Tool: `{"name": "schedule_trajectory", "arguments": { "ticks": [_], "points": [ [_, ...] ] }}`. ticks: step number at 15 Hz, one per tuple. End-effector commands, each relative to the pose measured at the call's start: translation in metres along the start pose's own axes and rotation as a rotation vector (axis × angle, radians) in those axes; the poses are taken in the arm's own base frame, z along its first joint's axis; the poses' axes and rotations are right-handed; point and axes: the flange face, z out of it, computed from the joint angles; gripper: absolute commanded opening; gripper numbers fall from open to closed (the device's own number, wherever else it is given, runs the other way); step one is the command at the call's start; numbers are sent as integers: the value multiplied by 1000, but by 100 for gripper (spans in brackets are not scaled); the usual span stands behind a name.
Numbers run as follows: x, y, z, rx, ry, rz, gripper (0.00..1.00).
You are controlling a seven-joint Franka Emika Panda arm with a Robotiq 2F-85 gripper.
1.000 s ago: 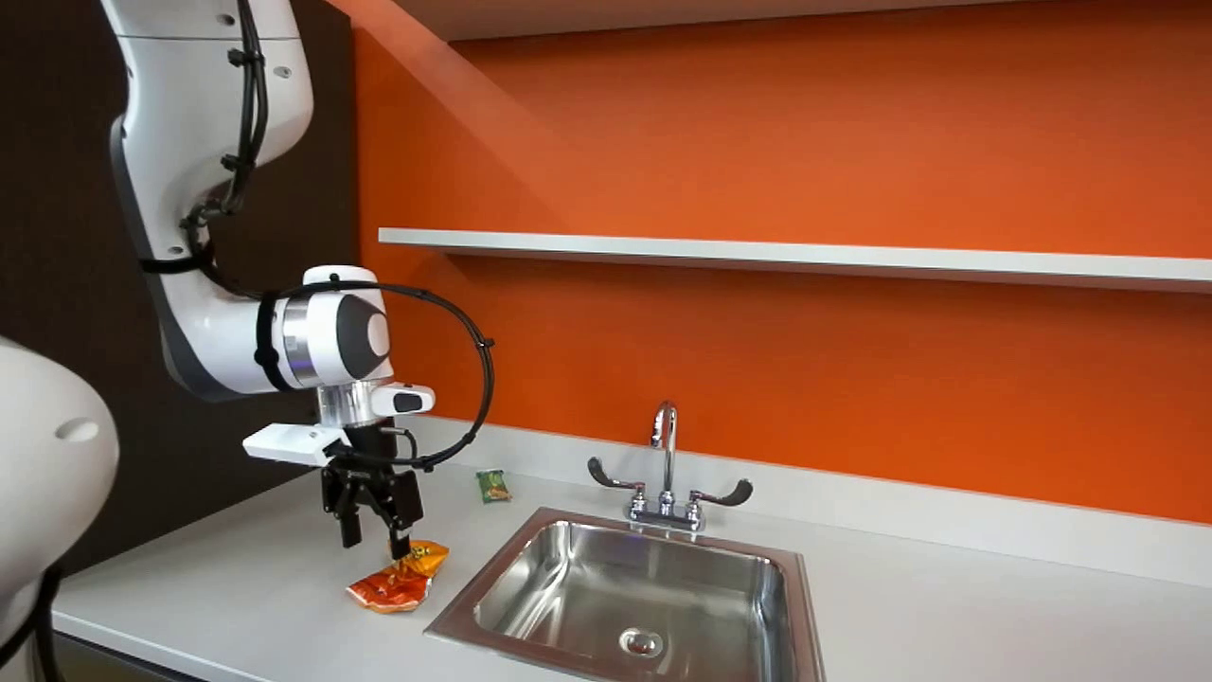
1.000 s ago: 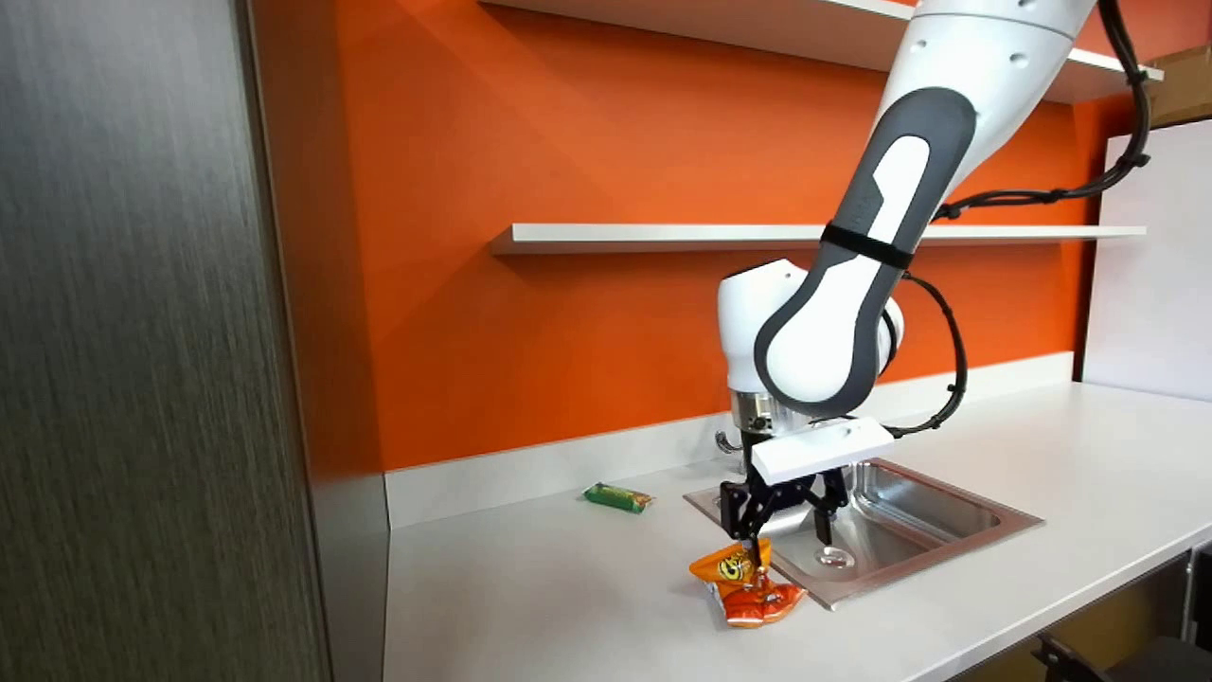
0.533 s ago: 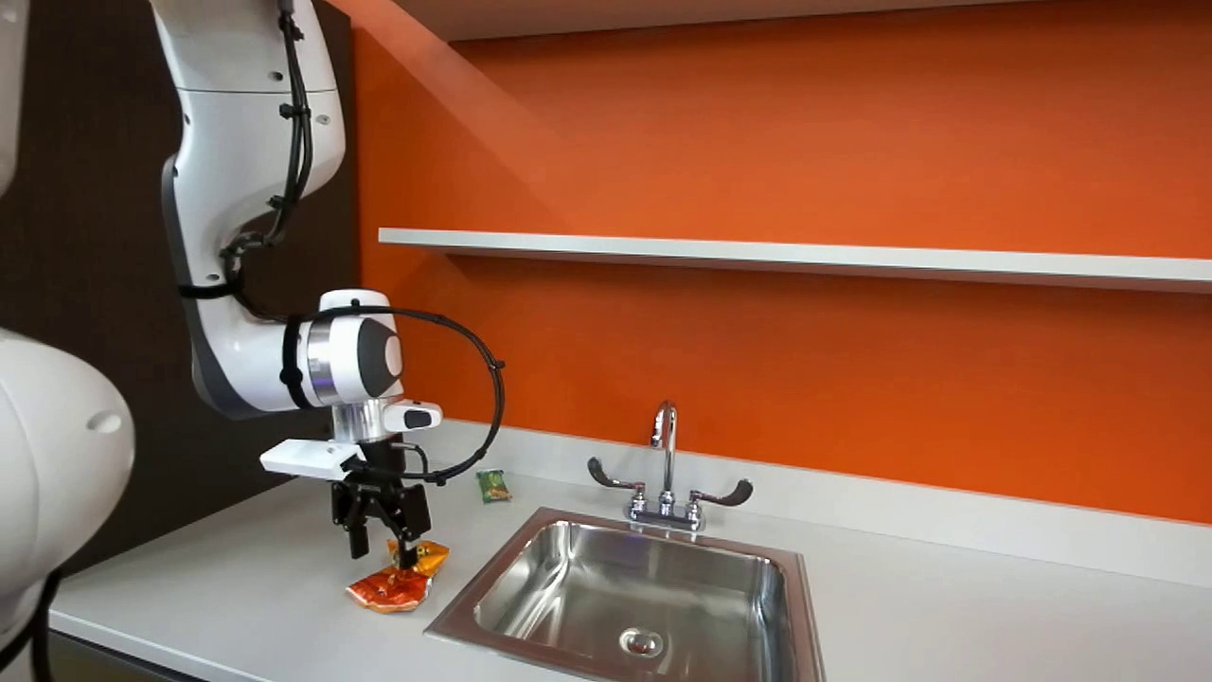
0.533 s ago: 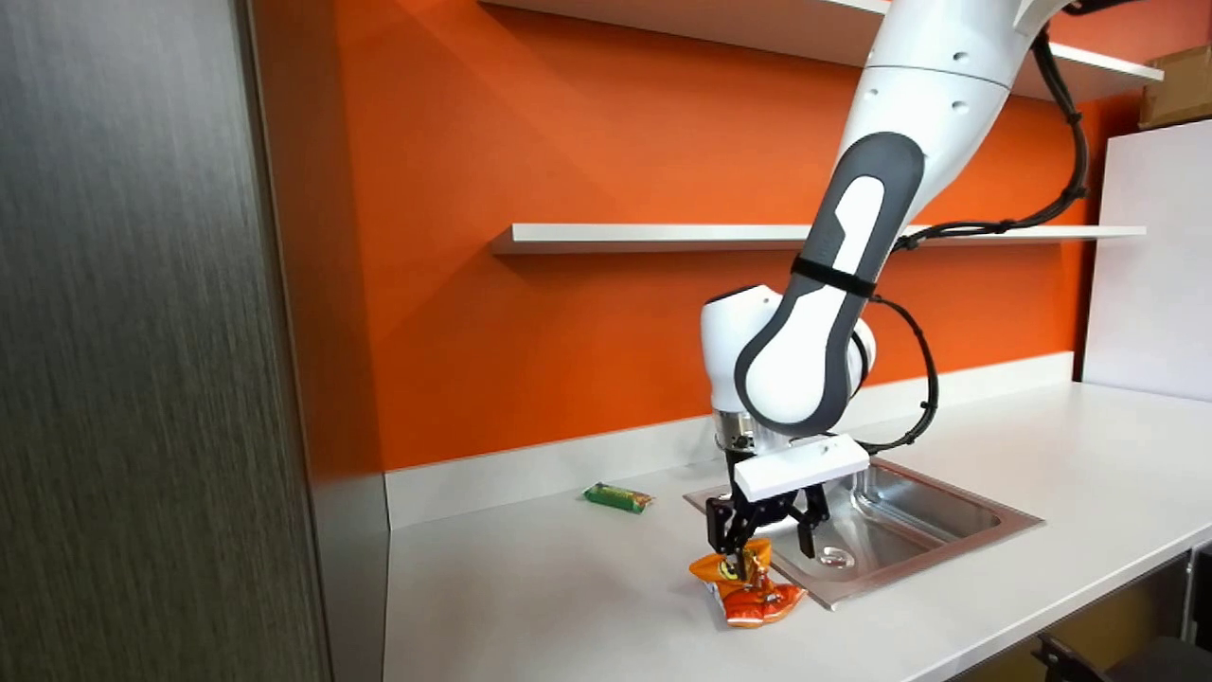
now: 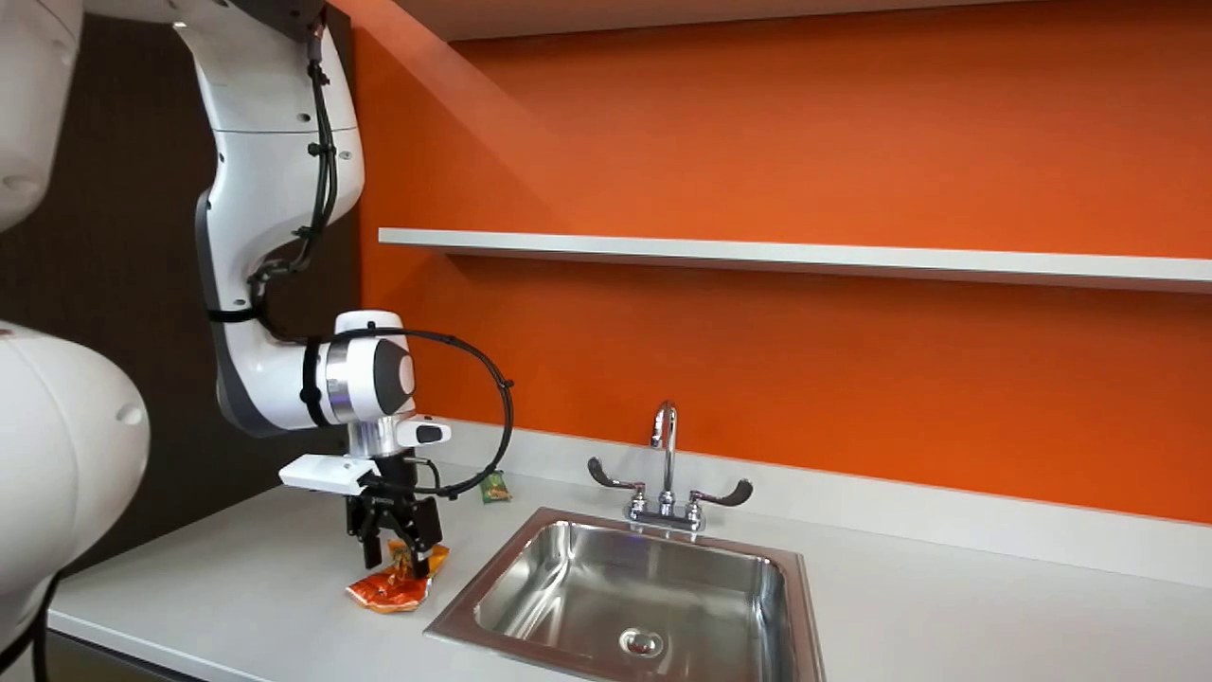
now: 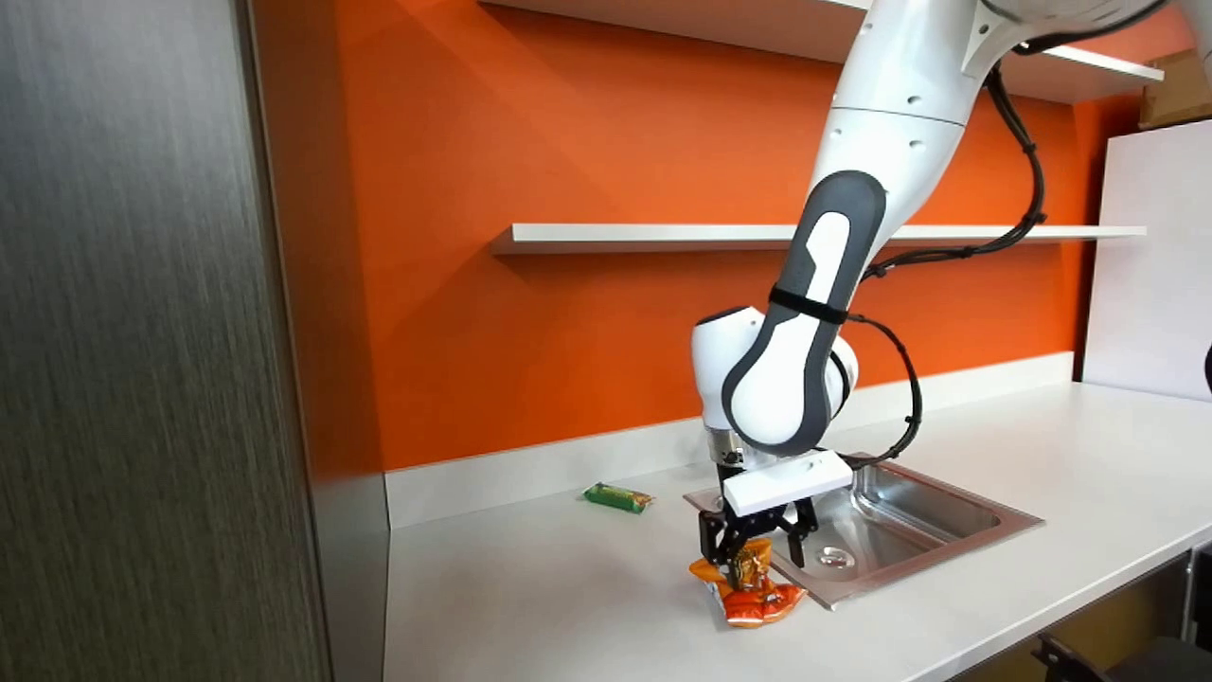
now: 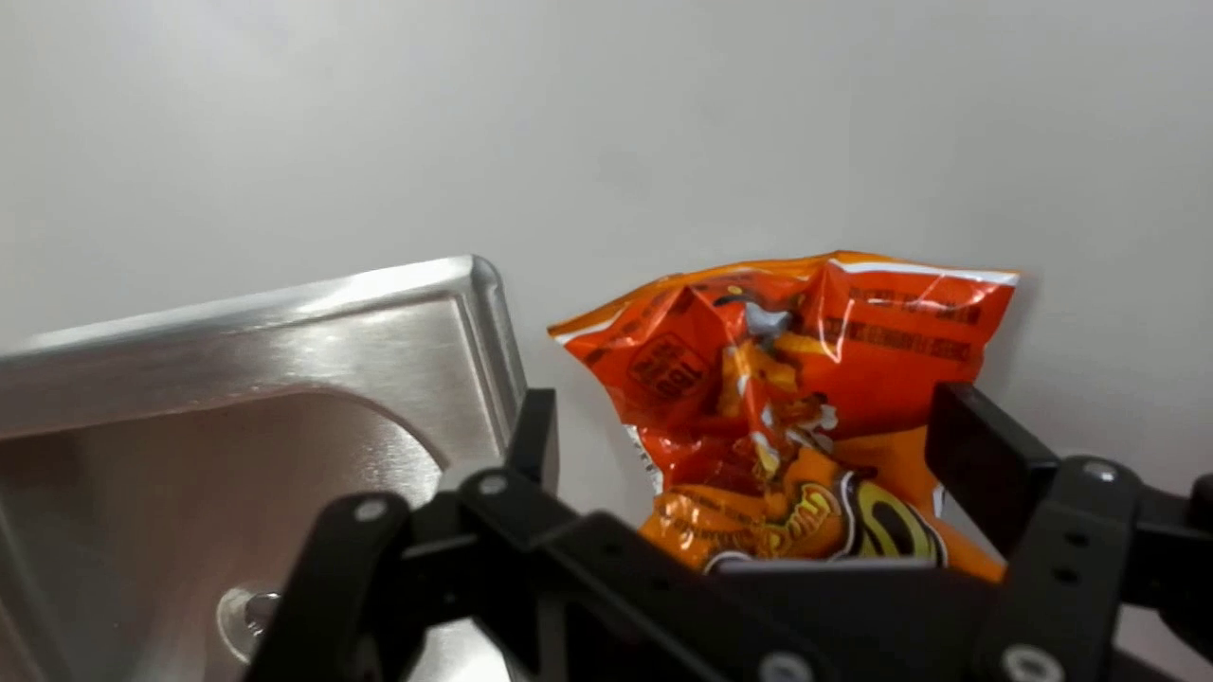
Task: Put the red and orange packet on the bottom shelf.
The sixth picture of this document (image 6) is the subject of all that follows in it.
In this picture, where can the thick white wall shelf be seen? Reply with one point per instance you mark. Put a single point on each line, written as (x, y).
(705, 25)

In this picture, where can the stainless steel sink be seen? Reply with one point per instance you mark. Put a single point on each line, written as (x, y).
(920, 518)

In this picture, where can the black chair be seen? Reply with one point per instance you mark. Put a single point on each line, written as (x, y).
(1112, 664)

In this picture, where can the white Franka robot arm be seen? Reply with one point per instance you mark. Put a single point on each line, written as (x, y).
(883, 137)

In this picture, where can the white board panel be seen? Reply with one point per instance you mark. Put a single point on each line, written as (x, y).
(1155, 266)

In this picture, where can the red and orange packet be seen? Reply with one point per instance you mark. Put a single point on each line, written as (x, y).
(757, 600)

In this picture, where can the cardboard box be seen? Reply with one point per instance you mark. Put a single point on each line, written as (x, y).
(1183, 93)

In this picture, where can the thin white wall shelf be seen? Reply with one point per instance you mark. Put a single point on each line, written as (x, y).
(630, 235)

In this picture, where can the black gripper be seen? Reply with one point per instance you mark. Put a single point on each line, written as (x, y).
(757, 524)

